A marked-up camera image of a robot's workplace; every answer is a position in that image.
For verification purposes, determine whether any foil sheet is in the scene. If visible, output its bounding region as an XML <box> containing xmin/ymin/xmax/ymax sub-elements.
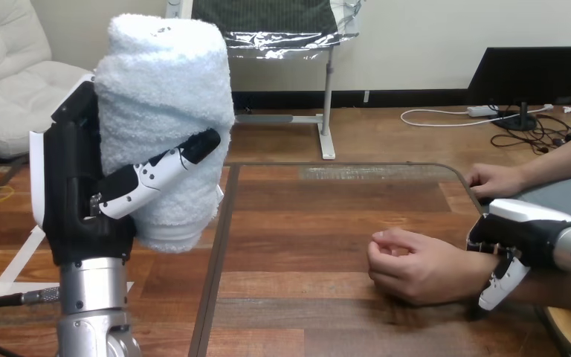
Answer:
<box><xmin>222</xmin><ymin>0</ymin><xmax>364</xmax><ymax>60</ymax></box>

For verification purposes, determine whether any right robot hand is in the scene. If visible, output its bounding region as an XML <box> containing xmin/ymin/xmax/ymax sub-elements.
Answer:
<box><xmin>466</xmin><ymin>198</ymin><xmax>571</xmax><ymax>312</ymax></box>

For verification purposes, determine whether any white power strip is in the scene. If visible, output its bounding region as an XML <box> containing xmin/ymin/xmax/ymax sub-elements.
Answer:
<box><xmin>466</xmin><ymin>104</ymin><xmax>500</xmax><ymax>118</ymax></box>

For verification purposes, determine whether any person's forearm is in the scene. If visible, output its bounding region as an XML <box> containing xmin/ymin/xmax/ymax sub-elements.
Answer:
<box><xmin>517</xmin><ymin>123</ymin><xmax>571</xmax><ymax>193</ymax></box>
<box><xmin>504</xmin><ymin>266</ymin><xmax>571</xmax><ymax>318</ymax></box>

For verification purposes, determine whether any person's hand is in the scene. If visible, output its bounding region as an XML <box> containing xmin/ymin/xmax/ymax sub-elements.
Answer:
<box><xmin>465</xmin><ymin>163</ymin><xmax>529</xmax><ymax>201</ymax></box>
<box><xmin>367</xmin><ymin>227</ymin><xmax>502</xmax><ymax>307</ymax></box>

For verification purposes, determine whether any person's body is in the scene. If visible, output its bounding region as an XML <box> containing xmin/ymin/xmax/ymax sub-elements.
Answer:
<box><xmin>513</xmin><ymin>176</ymin><xmax>571</xmax><ymax>227</ymax></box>

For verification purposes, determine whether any black cable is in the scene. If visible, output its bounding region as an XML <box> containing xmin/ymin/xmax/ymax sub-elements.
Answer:
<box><xmin>0</xmin><ymin>287</ymin><xmax>63</xmax><ymax>357</ymax></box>

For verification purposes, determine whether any tangle of cables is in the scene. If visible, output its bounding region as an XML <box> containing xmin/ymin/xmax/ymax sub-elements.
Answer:
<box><xmin>489</xmin><ymin>112</ymin><xmax>571</xmax><ymax>157</ymax></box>

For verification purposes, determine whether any white cushioned chair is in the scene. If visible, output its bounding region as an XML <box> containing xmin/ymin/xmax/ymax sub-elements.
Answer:
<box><xmin>0</xmin><ymin>0</ymin><xmax>92</xmax><ymax>160</ymax></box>

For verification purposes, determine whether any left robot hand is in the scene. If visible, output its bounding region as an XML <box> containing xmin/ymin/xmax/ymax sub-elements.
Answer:
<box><xmin>29</xmin><ymin>74</ymin><xmax>223</xmax><ymax>268</ymax></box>

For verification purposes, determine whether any white cable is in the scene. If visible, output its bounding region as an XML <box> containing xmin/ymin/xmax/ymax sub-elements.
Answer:
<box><xmin>399</xmin><ymin>103</ymin><xmax>555</xmax><ymax>129</ymax></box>

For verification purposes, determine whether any dark screen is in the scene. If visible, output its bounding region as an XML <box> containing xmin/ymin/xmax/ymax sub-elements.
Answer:
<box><xmin>465</xmin><ymin>46</ymin><xmax>571</xmax><ymax>132</ymax></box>

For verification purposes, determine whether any white desk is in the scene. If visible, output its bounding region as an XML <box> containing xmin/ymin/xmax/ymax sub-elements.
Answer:
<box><xmin>164</xmin><ymin>0</ymin><xmax>338</xmax><ymax>161</ymax></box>

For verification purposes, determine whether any white towel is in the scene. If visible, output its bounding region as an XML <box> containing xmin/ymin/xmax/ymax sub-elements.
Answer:
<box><xmin>92</xmin><ymin>13</ymin><xmax>236</xmax><ymax>255</ymax></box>

